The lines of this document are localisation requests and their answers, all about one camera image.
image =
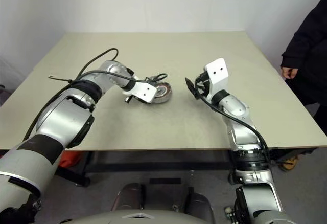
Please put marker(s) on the person in black clothes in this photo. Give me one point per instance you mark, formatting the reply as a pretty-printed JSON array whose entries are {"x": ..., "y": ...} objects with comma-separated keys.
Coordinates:
[{"x": 309, "y": 55}]

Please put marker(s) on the silver motor housing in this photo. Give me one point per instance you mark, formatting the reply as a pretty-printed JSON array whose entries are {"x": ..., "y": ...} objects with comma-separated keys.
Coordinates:
[{"x": 164, "y": 92}]

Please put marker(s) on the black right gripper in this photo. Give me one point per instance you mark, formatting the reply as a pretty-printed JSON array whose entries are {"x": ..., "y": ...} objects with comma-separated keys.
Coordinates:
[{"x": 203, "y": 84}]

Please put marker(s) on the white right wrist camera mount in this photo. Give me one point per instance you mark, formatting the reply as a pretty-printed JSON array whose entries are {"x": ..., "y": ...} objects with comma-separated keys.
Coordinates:
[{"x": 215, "y": 70}]

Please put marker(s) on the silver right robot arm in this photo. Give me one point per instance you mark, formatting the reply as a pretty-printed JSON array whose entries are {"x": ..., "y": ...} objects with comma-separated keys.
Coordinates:
[{"x": 235, "y": 109}]

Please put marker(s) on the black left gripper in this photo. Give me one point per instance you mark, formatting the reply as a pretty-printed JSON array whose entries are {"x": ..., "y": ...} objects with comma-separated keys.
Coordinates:
[{"x": 129, "y": 99}]

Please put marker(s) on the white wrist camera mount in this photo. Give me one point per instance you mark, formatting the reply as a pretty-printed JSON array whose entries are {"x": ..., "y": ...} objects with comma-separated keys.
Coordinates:
[
  {"x": 215, "y": 70},
  {"x": 145, "y": 92}
]

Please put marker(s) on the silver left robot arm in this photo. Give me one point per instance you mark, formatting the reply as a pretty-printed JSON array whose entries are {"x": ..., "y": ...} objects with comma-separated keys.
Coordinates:
[{"x": 64, "y": 116}]

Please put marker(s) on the person's bare hand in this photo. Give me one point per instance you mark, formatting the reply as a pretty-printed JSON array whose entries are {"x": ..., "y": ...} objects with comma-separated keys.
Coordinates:
[{"x": 289, "y": 72}]

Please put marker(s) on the black floor tape strip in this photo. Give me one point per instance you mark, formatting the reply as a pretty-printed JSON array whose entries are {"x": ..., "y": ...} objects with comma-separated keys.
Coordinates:
[{"x": 164, "y": 181}]

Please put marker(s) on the dark rounded shape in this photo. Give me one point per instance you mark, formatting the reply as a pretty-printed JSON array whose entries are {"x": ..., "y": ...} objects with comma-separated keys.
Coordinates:
[
  {"x": 201, "y": 203},
  {"x": 129, "y": 197}
]

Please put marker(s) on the small white round object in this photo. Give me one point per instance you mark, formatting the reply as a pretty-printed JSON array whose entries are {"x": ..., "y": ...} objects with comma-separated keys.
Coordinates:
[{"x": 228, "y": 210}]

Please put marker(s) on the red object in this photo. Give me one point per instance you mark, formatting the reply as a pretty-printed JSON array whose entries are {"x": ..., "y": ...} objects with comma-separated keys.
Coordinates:
[{"x": 69, "y": 160}]

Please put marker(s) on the black table frame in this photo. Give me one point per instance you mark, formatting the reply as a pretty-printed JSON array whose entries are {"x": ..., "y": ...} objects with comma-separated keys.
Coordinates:
[{"x": 153, "y": 160}]

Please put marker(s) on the tan boot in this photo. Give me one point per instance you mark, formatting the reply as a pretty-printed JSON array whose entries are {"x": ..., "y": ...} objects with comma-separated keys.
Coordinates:
[{"x": 290, "y": 163}]

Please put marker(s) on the silver robot torso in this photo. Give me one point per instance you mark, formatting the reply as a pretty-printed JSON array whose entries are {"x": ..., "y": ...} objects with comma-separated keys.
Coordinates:
[{"x": 138, "y": 217}]

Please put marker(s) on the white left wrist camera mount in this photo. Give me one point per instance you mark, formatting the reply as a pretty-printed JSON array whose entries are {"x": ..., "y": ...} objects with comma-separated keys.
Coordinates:
[{"x": 145, "y": 92}]

